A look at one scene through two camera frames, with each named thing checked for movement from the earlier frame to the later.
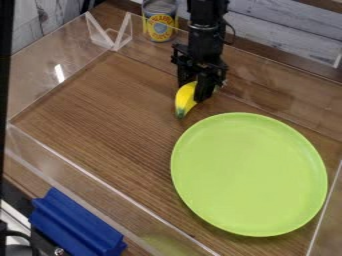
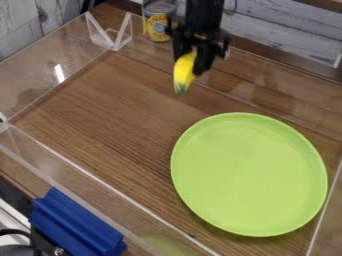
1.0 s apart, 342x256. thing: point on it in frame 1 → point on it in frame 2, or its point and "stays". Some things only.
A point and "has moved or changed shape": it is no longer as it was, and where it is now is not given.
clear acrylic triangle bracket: x=111 y=39 stays
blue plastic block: x=71 y=228 stays
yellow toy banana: x=184 y=99 has moved or changed shape
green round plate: x=247 y=175 stays
